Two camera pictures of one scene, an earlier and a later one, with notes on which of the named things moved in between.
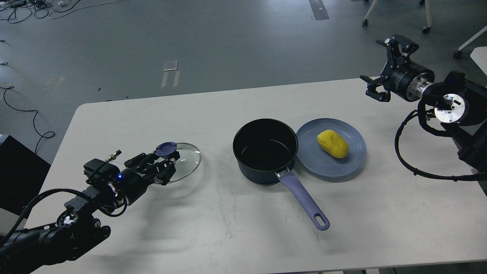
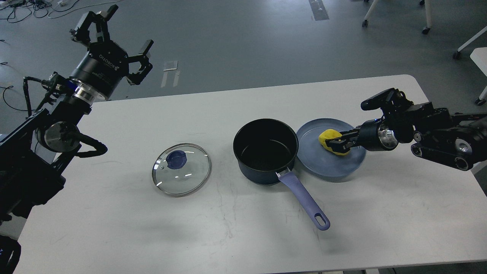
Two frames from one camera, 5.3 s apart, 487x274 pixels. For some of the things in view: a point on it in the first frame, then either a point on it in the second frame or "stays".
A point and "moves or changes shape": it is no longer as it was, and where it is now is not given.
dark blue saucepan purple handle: (264, 148) stays
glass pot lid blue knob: (165, 149) moves or changes shape
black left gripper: (131, 183) → (99, 72)
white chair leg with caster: (428, 6) stays
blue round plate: (311, 156) stays
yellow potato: (331, 142) stays
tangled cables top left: (18, 10) stays
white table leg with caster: (457, 54) stays
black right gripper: (408, 80) → (373, 134)
